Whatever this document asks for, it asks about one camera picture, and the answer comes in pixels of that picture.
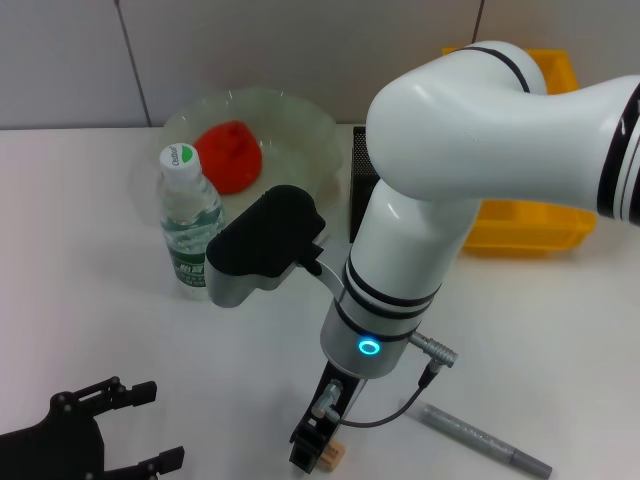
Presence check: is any right gripper cable with connector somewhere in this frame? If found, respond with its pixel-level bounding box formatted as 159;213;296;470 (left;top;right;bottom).
309;332;459;429

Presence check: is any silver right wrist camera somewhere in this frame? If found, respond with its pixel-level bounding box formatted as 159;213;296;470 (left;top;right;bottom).
205;184;346;309

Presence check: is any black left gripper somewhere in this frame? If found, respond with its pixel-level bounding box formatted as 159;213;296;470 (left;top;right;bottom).
0;377;186;480

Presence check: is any clear water bottle green label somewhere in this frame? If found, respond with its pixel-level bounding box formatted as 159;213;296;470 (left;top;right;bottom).
158;142;224;302

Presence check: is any orange fruit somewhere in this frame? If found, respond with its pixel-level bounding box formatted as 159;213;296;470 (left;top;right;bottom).
193;120;264;196

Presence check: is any translucent green bowl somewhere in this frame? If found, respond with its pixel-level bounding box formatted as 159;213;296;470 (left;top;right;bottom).
162;88;344;236

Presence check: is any grey marker pen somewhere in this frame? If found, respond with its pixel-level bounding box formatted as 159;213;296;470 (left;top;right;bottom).
407;402;554;480

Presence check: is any yellow plastic storage bin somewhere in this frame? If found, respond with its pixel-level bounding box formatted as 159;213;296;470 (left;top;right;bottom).
442;47;599;259

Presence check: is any black mesh pen holder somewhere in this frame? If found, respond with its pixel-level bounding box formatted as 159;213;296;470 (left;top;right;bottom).
348;125;381;244

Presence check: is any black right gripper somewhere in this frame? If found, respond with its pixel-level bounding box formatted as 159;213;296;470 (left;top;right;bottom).
289;362;366;474

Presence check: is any tan eraser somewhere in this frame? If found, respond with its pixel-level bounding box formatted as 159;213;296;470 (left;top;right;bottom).
321;439;346;473

